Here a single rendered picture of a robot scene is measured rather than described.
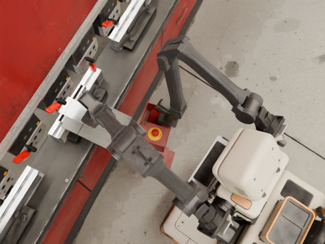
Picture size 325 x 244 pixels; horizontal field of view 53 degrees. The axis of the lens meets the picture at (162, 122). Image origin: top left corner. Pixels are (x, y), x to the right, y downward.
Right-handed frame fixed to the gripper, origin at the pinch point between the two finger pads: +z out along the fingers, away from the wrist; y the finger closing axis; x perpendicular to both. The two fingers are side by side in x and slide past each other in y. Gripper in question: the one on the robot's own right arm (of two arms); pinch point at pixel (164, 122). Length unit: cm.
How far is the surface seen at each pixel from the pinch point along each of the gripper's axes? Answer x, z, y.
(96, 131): 22.6, -22.5, 32.2
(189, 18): -119, 72, -8
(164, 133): 8.1, -7.4, -0.8
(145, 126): 7.2, -4.8, 9.5
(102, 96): 2.8, -10.9, 35.9
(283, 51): -117, 55, -92
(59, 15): 4, -72, 56
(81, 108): 14.7, -19.8, 42.6
